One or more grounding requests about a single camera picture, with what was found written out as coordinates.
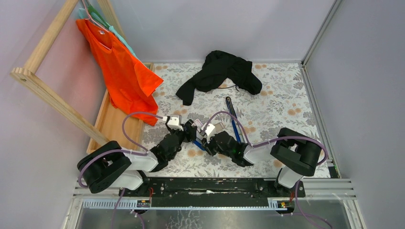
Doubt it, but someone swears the blue stapler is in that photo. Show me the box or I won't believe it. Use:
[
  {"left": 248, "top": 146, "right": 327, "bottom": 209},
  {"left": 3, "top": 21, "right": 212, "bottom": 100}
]
[
  {"left": 225, "top": 96, "right": 245, "bottom": 143},
  {"left": 192, "top": 124, "right": 205, "bottom": 151}
]

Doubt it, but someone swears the staple tray with staples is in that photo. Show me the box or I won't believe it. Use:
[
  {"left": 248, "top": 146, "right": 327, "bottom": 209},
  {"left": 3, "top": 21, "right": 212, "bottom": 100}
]
[{"left": 215, "top": 123, "right": 225, "bottom": 131}]

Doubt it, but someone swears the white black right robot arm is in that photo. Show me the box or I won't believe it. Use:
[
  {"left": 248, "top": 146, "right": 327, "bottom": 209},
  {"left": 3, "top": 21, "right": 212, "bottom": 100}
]
[{"left": 202, "top": 128, "right": 323, "bottom": 197}]

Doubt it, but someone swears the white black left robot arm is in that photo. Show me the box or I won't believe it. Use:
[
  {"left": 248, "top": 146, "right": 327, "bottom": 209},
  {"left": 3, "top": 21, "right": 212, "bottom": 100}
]
[{"left": 77, "top": 115, "right": 199, "bottom": 196}]

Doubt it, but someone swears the wooden tray base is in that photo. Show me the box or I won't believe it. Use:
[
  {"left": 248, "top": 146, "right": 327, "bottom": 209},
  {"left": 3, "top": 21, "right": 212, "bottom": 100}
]
[{"left": 86, "top": 62, "right": 156, "bottom": 157}]

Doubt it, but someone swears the floral tablecloth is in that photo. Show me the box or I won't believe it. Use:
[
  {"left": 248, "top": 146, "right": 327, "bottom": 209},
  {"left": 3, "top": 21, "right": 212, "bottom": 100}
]
[{"left": 152, "top": 63, "right": 319, "bottom": 178}]

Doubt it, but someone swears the black crumpled garment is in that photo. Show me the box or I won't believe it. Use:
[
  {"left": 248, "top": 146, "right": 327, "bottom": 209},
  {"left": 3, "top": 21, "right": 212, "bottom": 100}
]
[{"left": 176, "top": 51, "right": 262, "bottom": 106}]

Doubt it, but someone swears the orange t-shirt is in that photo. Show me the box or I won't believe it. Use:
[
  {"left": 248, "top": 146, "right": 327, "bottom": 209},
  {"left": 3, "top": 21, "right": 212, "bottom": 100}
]
[{"left": 76, "top": 19, "right": 163, "bottom": 126}]

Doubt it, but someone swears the teal hanging garment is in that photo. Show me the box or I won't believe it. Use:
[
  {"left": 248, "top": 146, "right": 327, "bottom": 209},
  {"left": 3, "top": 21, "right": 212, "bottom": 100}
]
[{"left": 78, "top": 8, "right": 138, "bottom": 58}]

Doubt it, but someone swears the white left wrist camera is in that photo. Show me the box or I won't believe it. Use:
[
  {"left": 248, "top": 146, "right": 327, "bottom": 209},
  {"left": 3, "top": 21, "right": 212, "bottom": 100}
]
[{"left": 165, "top": 114, "right": 184, "bottom": 131}]

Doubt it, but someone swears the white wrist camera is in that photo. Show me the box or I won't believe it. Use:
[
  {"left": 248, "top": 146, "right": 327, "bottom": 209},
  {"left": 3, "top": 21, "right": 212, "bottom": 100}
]
[
  {"left": 165, "top": 114, "right": 184, "bottom": 131},
  {"left": 202, "top": 124, "right": 216, "bottom": 141}
]

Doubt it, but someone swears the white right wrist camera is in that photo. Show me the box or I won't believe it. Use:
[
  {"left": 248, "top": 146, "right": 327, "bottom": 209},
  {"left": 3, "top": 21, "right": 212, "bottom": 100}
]
[{"left": 202, "top": 124, "right": 216, "bottom": 141}]

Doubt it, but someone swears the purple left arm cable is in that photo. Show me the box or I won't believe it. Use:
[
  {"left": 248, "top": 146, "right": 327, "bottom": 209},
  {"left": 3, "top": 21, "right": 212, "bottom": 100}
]
[{"left": 77, "top": 111, "right": 168, "bottom": 229}]

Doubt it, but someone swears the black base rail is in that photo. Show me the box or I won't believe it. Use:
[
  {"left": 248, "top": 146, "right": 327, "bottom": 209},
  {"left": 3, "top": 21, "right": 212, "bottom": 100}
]
[{"left": 119, "top": 177, "right": 306, "bottom": 208}]

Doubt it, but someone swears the wooden clothes rack frame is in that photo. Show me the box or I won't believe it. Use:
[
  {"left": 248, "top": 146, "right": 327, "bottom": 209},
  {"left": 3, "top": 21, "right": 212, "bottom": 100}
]
[{"left": 9, "top": 0, "right": 127, "bottom": 152}]

